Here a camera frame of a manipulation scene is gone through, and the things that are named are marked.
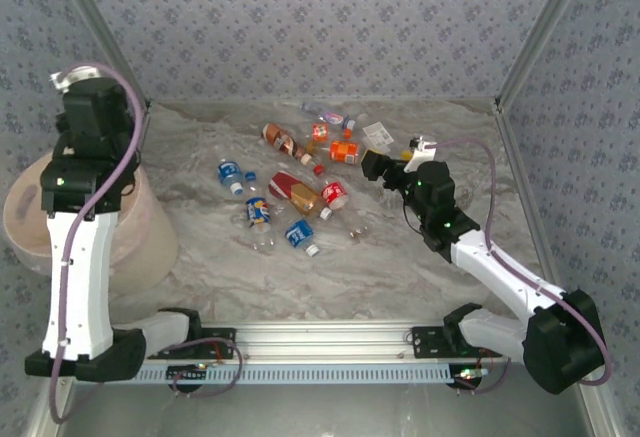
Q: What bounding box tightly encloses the clear bottle white label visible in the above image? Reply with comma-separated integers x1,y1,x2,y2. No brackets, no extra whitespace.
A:
355,112,397,152

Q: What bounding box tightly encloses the orange label soda bottle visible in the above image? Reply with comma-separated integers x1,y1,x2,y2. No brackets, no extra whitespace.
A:
304,139,361,166

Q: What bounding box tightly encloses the red cola label bottle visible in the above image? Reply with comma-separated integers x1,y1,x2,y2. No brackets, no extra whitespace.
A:
319,180,352,221

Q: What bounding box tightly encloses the clear bottle purple label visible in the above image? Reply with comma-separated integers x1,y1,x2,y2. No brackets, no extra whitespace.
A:
299,100,357,132

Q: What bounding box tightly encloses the clear bottle brown cap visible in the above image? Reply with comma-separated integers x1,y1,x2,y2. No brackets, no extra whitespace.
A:
344,216,374,243

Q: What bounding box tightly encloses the red gold label bottle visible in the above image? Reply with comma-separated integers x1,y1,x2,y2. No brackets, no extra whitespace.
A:
268,170,324,217

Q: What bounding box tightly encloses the brown label drink bottle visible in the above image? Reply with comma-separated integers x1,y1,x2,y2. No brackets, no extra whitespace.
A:
260,122,312,166

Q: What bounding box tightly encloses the blue label bottle white cap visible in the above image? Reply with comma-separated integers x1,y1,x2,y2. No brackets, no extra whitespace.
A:
283,218,321,259

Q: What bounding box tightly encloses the blue yellow label soda bottle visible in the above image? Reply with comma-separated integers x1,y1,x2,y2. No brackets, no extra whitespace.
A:
243,170,277,253

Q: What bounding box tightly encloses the round pink plastic bin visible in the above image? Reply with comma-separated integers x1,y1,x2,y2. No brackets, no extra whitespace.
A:
2,149,180,299

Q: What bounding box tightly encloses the right small black controller board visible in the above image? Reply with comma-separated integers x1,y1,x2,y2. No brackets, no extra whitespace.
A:
452,364,490,392

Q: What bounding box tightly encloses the small black controller board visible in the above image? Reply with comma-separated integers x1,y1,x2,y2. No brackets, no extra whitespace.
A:
166,364,209,392
452,364,490,392

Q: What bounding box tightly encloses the grey sheet metal panel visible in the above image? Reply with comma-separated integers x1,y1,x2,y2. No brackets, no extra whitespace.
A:
22,360,626,437

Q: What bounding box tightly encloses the left small black controller board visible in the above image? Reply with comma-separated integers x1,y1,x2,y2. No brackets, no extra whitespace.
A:
166,364,209,392

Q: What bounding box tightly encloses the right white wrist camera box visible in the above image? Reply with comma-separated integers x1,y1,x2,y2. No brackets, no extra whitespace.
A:
408,135,437,164

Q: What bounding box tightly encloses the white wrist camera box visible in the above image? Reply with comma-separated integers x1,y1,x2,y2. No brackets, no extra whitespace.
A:
408,135,437,164
49,64,104,92

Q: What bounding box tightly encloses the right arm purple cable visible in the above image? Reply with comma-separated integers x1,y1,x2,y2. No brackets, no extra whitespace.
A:
427,136,614,396

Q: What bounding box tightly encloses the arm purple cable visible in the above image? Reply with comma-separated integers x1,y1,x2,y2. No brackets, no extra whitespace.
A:
48,61,245,426
427,136,614,396

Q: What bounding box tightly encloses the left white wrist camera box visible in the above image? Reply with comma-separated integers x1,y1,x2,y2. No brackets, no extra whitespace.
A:
49,64,104,92

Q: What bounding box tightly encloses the right aluminium table rail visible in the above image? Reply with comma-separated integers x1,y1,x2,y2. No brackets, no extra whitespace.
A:
493,99,562,286

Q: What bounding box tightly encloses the left aluminium frame post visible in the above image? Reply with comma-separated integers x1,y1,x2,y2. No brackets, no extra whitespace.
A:
49,0,152,111

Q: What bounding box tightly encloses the aluminium frame post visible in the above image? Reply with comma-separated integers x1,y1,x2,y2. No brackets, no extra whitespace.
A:
493,0,597,111
49,0,152,111

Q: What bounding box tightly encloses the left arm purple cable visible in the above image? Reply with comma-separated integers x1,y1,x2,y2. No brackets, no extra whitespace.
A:
48,61,245,426

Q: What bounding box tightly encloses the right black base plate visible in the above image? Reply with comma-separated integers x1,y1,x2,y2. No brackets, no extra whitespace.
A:
410,325,504,360

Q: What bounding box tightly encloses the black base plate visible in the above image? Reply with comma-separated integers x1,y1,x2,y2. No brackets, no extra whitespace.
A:
410,325,504,360
149,327,237,361

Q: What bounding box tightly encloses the right aluminium frame post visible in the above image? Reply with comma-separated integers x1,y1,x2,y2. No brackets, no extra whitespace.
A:
493,0,597,111

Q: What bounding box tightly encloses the aluminium mounting rail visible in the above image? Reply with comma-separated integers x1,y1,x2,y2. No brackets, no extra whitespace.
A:
53,320,600,364

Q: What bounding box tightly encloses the slotted grey cable duct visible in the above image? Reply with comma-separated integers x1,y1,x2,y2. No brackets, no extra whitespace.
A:
134,362,462,386

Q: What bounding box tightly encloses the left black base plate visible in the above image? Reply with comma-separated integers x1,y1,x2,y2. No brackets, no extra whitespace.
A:
149,327,237,361

